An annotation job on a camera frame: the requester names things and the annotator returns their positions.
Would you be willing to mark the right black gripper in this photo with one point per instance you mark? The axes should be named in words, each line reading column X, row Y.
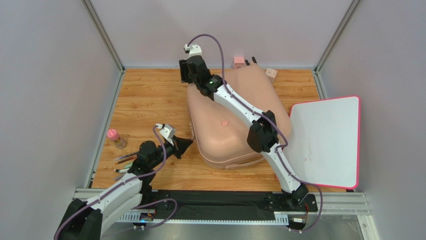
column 183, row 71

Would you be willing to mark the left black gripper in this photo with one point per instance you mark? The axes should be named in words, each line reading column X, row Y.
column 180, row 145

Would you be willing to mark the pink suitcase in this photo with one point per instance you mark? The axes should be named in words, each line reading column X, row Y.
column 220, row 135

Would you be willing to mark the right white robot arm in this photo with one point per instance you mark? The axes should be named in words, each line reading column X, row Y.
column 264, row 136

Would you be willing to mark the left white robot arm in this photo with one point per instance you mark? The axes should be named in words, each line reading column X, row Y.
column 89, row 219

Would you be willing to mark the green marker pens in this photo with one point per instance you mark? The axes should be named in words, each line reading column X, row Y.
column 121, row 173

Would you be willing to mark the pink capped bottle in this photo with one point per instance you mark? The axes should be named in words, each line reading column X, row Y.
column 116, row 138

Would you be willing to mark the white board pink edge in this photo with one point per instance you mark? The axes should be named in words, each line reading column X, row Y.
column 324, row 145

